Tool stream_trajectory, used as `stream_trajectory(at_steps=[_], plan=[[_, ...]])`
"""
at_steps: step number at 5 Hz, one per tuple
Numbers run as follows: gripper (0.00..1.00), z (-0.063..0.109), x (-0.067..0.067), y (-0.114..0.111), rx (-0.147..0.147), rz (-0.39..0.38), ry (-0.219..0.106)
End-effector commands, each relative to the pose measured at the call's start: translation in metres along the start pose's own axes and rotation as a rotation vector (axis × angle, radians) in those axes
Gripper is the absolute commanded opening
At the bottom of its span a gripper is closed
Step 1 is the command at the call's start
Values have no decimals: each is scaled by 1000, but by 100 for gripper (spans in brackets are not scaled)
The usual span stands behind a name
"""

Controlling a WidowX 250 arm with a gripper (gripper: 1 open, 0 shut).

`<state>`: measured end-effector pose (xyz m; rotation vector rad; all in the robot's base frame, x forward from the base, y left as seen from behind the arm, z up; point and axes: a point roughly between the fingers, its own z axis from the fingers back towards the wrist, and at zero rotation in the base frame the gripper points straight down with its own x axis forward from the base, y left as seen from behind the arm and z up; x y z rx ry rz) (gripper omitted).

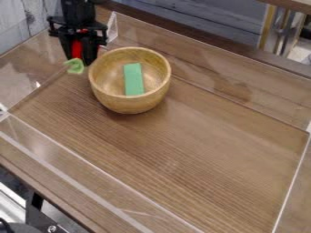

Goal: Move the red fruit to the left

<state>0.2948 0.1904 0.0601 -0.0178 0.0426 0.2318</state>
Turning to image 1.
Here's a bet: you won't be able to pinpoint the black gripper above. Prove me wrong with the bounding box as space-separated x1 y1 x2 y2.
47 16 108 66

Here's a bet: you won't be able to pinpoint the red plush strawberry green leaves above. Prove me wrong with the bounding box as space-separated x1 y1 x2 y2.
64 29 88 75

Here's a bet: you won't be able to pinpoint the wooden bowl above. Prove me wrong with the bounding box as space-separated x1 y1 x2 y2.
88 46 171 114

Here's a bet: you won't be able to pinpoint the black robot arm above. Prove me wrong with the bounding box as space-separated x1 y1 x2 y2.
47 0 108 66

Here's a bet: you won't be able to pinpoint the clear acrylic stand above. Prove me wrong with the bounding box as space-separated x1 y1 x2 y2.
107 12 118 44

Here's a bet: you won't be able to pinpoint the green rectangular block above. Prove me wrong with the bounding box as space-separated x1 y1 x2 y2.
123 63 144 96

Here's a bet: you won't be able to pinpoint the gold metal chair frame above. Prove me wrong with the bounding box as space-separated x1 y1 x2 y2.
259 0 311 57

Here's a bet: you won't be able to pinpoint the black table leg bracket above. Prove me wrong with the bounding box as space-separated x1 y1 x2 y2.
25 192 69 233

